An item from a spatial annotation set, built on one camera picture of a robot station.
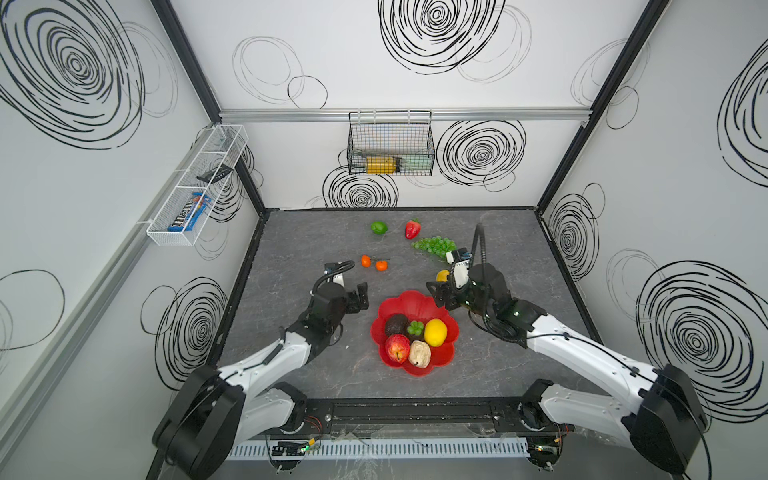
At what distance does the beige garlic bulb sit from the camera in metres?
0.77

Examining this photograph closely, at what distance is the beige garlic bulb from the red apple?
0.01 meters

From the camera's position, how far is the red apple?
31.1 inches

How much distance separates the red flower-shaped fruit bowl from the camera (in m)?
0.80

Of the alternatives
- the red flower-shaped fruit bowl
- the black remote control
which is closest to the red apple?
the red flower-shaped fruit bowl
